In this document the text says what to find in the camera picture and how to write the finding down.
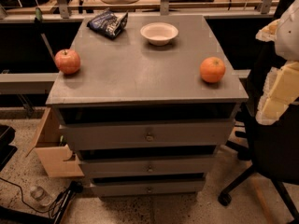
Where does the orange fruit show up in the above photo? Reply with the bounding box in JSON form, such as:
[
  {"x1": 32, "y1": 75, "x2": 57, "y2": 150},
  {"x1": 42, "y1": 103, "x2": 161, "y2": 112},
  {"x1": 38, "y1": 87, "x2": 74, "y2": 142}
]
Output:
[{"x1": 199, "y1": 57, "x2": 226, "y2": 83}]

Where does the grey drawer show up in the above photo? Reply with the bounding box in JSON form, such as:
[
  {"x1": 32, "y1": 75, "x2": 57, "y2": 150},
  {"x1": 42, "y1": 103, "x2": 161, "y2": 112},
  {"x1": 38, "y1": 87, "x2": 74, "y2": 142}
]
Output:
[
  {"x1": 90, "y1": 179, "x2": 206, "y2": 197},
  {"x1": 60, "y1": 119, "x2": 235, "y2": 150},
  {"x1": 79, "y1": 156, "x2": 215, "y2": 178}
]

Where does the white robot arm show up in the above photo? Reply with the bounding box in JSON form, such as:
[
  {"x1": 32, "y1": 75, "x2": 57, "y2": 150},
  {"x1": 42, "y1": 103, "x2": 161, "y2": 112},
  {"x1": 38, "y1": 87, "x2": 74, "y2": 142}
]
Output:
[{"x1": 255, "y1": 0, "x2": 299, "y2": 125}]

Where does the bottom grey drawer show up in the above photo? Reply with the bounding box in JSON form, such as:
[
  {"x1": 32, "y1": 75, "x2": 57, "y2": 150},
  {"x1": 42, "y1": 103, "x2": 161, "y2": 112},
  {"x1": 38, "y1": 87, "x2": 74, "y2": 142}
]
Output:
[{"x1": 90, "y1": 179, "x2": 206, "y2": 197}]

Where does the blue chip bag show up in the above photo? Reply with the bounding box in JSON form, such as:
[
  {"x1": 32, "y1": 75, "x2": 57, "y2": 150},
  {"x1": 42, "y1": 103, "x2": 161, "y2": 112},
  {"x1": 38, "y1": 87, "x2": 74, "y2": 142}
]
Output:
[{"x1": 87, "y1": 8, "x2": 128, "y2": 39}]

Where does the red apple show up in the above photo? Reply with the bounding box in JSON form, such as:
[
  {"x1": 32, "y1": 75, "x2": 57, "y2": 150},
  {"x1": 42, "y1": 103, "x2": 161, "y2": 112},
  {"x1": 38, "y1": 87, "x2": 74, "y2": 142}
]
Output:
[{"x1": 55, "y1": 49, "x2": 80, "y2": 75}]

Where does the top grey drawer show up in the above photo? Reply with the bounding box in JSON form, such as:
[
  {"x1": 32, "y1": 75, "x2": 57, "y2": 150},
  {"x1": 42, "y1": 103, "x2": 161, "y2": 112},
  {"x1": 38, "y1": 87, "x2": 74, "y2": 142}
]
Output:
[{"x1": 60, "y1": 119, "x2": 235, "y2": 150}]

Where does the middle grey drawer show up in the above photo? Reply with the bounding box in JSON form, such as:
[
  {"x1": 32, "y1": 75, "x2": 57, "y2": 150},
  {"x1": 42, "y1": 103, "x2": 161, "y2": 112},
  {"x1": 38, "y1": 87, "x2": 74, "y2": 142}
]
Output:
[{"x1": 79, "y1": 156, "x2": 215, "y2": 178}]

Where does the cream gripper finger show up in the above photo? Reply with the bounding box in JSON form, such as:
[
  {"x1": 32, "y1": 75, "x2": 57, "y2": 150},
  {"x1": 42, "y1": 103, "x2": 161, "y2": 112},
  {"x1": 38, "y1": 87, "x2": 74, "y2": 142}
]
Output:
[
  {"x1": 255, "y1": 61, "x2": 299, "y2": 125},
  {"x1": 255, "y1": 20, "x2": 279, "y2": 42}
]

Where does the open cardboard box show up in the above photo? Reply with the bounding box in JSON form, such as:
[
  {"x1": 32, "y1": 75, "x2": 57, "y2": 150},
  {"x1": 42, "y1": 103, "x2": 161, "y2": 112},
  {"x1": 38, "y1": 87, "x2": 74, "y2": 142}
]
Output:
[{"x1": 27, "y1": 107, "x2": 83, "y2": 177}]

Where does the black office chair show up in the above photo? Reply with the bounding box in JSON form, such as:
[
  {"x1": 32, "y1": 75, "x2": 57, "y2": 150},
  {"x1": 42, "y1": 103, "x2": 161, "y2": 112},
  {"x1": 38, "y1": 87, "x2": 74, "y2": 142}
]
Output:
[{"x1": 218, "y1": 42, "x2": 299, "y2": 224}]

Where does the white paper bowl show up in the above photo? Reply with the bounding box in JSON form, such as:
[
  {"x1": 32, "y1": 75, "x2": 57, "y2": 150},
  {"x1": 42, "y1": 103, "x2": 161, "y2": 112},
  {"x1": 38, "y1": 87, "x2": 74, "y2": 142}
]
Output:
[{"x1": 140, "y1": 22, "x2": 178, "y2": 46}]

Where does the black floor cable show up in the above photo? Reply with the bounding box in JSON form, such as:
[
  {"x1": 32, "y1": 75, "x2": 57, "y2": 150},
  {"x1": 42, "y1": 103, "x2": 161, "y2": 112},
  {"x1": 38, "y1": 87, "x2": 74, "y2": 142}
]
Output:
[{"x1": 0, "y1": 176, "x2": 84, "y2": 219}]

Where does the clear plastic bottle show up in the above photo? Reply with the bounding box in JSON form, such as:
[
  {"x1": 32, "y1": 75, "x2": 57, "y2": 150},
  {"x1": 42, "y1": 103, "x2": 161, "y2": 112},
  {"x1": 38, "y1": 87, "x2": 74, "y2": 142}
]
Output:
[{"x1": 30, "y1": 186, "x2": 52, "y2": 207}]

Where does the grey drawer cabinet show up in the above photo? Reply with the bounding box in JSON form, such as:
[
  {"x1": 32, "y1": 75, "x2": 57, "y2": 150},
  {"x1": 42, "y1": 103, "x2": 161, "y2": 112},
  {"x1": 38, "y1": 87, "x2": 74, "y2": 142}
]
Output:
[{"x1": 47, "y1": 14, "x2": 248, "y2": 185}]

